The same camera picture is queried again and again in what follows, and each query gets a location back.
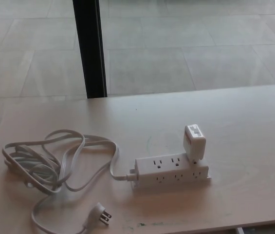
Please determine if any white flat power cord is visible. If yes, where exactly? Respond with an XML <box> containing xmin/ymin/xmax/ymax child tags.
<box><xmin>1</xmin><ymin>129</ymin><xmax>133</xmax><ymax>234</ymax></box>

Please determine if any white power strip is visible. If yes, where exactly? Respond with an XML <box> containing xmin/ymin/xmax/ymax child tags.
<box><xmin>127</xmin><ymin>152</ymin><xmax>213</xmax><ymax>193</ymax></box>

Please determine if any black vertical frame post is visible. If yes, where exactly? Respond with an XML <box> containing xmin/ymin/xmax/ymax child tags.
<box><xmin>72</xmin><ymin>0</ymin><xmax>108</xmax><ymax>99</ymax></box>

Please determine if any white angled three-prong plug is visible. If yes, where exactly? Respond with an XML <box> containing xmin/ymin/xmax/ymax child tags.
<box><xmin>85</xmin><ymin>202</ymin><xmax>113</xmax><ymax>228</ymax></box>

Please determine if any white wall charger adapter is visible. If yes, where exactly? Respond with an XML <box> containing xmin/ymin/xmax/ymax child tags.
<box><xmin>182</xmin><ymin>124</ymin><xmax>207</xmax><ymax>162</ymax></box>

